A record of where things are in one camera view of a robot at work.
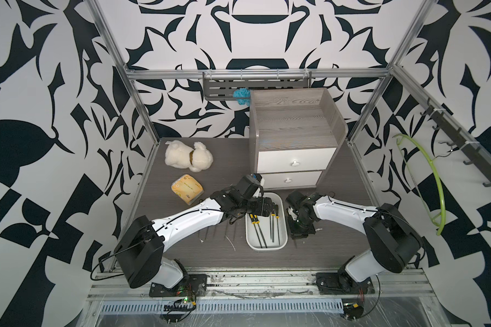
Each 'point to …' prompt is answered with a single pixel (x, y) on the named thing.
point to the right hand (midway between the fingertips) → (291, 233)
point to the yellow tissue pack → (187, 189)
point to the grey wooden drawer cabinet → (295, 133)
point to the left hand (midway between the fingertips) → (267, 201)
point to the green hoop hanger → (427, 210)
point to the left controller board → (183, 304)
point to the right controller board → (352, 310)
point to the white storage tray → (268, 233)
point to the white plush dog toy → (180, 155)
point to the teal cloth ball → (243, 96)
